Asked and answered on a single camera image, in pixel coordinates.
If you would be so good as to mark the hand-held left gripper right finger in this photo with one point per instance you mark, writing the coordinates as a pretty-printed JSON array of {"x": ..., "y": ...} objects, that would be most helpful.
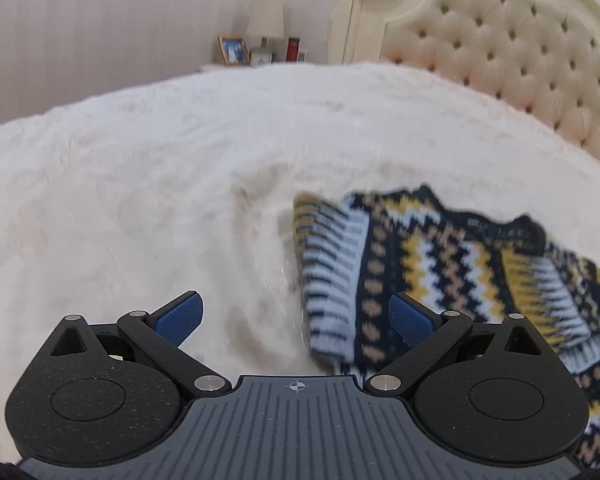
[{"x": 410, "y": 321}]

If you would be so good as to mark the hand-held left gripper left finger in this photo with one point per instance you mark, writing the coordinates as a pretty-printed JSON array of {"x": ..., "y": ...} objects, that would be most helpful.
[{"x": 179, "y": 317}]

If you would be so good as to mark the navy yellow patterned knit sweater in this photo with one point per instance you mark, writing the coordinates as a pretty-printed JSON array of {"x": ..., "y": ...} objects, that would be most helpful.
[{"x": 430, "y": 260}]

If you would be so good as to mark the cream embroidered bedspread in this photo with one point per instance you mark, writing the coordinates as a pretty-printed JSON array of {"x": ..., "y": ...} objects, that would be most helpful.
[{"x": 155, "y": 185}]

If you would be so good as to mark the cream nightstand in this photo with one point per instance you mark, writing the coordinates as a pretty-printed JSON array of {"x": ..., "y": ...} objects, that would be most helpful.
[{"x": 220, "y": 66}]

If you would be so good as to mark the small desk clock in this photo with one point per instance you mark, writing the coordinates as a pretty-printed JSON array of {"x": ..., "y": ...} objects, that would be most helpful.
[{"x": 260, "y": 57}]

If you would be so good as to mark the red bottle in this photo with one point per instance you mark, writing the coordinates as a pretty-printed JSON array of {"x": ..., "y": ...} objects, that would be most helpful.
[{"x": 293, "y": 50}]

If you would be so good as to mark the cream tufted headboard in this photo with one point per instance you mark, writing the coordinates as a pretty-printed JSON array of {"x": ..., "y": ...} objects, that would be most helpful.
[{"x": 505, "y": 25}]

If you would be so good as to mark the cream shade table lamp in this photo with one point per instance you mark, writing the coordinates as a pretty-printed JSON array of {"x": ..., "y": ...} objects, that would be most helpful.
[{"x": 266, "y": 17}]

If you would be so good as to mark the wooden photo frame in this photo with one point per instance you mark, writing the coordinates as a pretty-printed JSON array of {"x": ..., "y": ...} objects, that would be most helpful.
[{"x": 233, "y": 51}]

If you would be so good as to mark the small white picture frame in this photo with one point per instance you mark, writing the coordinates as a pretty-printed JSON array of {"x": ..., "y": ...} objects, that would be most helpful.
[{"x": 302, "y": 55}]

